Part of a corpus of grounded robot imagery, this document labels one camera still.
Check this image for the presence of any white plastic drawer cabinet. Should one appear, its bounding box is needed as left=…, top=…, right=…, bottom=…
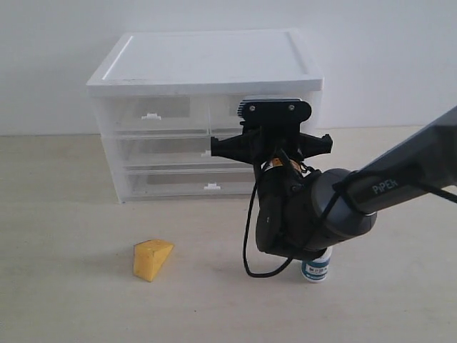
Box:
left=86, top=29, right=324, bottom=204

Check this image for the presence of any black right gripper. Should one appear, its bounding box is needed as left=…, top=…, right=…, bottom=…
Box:
left=210, top=123, right=333, bottom=166

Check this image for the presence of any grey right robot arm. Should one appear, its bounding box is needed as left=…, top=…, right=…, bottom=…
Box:
left=210, top=100, right=456, bottom=261

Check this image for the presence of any clear bottom wide drawer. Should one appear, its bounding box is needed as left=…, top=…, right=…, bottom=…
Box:
left=123, top=169, right=254, bottom=200

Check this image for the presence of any yellow cheese wedge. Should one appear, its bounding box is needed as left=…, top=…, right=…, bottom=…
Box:
left=133, top=239, right=174, bottom=282

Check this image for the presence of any white bottle teal label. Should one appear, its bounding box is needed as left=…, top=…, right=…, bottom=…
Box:
left=301, top=247, right=333, bottom=283

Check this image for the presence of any clear middle wide drawer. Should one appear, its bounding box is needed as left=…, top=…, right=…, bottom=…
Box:
left=116, top=135, right=236, bottom=169

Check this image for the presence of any clear wide drawer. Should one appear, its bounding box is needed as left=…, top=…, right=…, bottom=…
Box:
left=123, top=169, right=254, bottom=200
left=116, top=135, right=236, bottom=169

